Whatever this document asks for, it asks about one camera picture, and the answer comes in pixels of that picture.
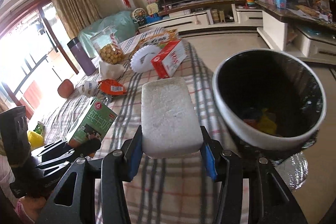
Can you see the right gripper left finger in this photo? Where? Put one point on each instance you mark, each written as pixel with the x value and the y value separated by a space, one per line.
pixel 73 199

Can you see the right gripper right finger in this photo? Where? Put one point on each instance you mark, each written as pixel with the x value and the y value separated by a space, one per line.
pixel 270 199

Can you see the white foam block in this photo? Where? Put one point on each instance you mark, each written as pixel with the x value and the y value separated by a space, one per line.
pixel 170 126

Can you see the left hand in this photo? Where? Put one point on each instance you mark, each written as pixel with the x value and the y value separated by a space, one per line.
pixel 28 208

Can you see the yellow object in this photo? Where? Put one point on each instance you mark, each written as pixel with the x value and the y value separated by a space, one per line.
pixel 36 140

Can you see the small green packet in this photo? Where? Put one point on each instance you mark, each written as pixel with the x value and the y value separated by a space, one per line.
pixel 40 128

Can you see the green milk carton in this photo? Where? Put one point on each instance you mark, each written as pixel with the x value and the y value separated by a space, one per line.
pixel 94 123

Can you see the plaid tablecloth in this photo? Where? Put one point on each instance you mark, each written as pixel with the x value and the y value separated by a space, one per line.
pixel 176 189

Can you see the orange snack wrapper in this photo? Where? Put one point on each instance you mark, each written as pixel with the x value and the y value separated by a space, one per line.
pixel 111 87

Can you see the red apple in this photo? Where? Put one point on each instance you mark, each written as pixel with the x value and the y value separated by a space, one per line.
pixel 66 88

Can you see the purple thermos bottle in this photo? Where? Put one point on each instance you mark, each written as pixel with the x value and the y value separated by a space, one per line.
pixel 81 56

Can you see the white paper plate stack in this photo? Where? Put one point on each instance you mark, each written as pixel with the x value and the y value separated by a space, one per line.
pixel 141 60

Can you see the clear cookie jar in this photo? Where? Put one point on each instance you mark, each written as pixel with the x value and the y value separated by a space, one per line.
pixel 107 46

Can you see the red white box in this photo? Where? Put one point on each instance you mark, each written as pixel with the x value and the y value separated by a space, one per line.
pixel 167 61

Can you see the orange cracker box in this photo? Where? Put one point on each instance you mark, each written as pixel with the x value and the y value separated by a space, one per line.
pixel 160 39

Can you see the teal covered furniture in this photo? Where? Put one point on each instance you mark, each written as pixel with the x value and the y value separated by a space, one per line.
pixel 122 25

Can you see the dark top side counter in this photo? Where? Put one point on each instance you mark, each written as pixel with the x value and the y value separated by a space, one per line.
pixel 292 31

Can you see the beige curtain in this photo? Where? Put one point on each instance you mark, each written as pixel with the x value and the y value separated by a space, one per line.
pixel 76 15

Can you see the white tv cabinet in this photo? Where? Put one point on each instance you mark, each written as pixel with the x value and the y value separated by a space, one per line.
pixel 244 19

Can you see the rainbow stacking ring toy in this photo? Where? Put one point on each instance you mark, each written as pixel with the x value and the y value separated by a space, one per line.
pixel 250 4

